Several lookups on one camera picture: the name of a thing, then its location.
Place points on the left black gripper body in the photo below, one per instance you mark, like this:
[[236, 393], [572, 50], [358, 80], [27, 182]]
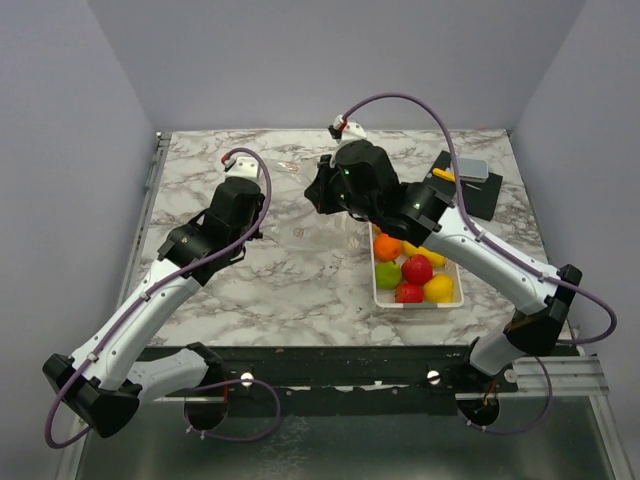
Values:
[[248, 228]]

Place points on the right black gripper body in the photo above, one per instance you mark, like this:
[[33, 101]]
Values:
[[332, 196]]

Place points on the clear zip top bag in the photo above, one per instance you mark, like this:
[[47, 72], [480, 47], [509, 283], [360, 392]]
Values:
[[292, 224]]

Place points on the orange toy fruit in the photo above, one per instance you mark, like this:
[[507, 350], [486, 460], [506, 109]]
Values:
[[386, 248]]

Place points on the light green toy apple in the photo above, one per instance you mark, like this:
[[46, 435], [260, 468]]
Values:
[[388, 275]]

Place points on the red toy apple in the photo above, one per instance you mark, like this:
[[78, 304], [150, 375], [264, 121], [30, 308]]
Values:
[[417, 270]]

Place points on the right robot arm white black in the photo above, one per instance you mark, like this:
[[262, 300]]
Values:
[[425, 214]]

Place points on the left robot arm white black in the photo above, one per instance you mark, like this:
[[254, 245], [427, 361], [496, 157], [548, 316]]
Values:
[[101, 381]]

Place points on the yellow toy mango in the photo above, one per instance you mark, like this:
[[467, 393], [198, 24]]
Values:
[[436, 260]]

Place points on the grey lidded plastic box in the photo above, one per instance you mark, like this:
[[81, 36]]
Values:
[[471, 170]]

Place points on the white perforated plastic basket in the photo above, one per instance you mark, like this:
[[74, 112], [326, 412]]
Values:
[[385, 298]]

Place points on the small red toy fruit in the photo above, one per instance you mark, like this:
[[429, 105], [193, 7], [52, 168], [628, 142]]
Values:
[[406, 293]]

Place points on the black foam block right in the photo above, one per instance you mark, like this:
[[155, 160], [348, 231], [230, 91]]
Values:
[[480, 199]]

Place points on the yellow toy lemon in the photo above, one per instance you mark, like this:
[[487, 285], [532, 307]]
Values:
[[439, 289]]

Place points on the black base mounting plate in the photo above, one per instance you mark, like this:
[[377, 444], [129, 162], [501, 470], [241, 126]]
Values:
[[347, 381]]

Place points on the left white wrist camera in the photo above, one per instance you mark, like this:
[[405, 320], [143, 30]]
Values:
[[242, 166]]

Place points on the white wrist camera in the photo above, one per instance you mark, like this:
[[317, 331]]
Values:
[[343, 130], [242, 166]]

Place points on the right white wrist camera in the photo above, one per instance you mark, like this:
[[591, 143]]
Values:
[[343, 130]]

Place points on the yellow handled knife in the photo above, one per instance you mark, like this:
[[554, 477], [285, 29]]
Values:
[[447, 175]]

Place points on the aluminium rail left edge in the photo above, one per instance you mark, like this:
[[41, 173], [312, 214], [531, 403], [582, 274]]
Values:
[[150, 191]]

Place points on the aluminium rail frame front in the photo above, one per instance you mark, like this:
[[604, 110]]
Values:
[[556, 425]]

